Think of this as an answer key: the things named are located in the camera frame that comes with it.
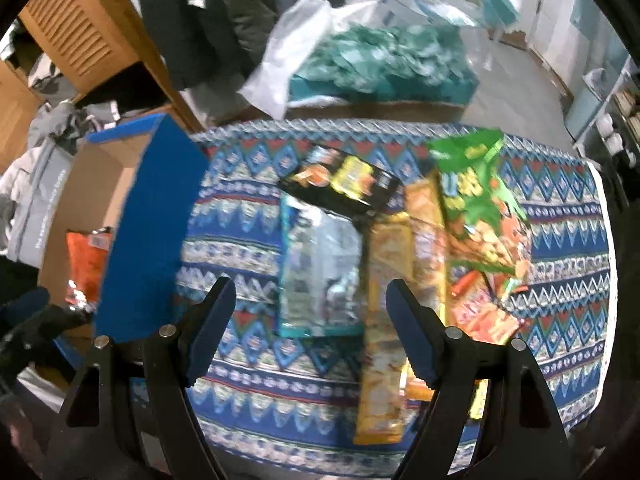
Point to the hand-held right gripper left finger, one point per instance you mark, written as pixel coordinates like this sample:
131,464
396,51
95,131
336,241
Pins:
210,330

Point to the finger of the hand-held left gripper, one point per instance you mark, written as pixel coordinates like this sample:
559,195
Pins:
30,307

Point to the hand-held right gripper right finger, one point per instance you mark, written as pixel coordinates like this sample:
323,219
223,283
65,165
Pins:
415,335

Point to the orange snack packet green label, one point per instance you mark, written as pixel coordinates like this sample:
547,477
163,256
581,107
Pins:
480,315

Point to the orange foil snack packet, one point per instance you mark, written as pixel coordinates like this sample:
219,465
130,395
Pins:
85,265

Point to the long yellow snack packet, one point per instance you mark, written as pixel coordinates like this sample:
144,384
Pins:
385,260

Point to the long orange snack packet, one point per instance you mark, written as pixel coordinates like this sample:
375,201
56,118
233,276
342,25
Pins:
427,230

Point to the blue cardboard box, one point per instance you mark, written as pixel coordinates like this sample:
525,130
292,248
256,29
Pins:
150,240

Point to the silver teal snack packet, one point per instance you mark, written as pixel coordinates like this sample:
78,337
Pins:
320,270

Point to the black snack packet yellow label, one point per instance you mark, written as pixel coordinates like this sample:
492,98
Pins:
345,180

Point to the grey tote bag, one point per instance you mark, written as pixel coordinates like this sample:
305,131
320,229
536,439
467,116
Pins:
45,195

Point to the grey clothes pile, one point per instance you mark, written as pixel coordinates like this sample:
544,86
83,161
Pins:
65,115

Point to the white plastic bag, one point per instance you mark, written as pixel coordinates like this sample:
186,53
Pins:
285,60

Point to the teal shredded paper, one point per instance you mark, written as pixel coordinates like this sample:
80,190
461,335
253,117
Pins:
390,55

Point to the wooden louvered cabinet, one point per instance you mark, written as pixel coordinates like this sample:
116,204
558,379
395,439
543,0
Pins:
75,25

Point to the shelf with white cups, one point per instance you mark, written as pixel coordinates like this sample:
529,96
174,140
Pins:
615,130

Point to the black coat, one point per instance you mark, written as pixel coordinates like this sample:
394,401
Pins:
195,20

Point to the olive green coat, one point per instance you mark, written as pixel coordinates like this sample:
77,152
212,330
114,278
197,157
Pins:
250,5

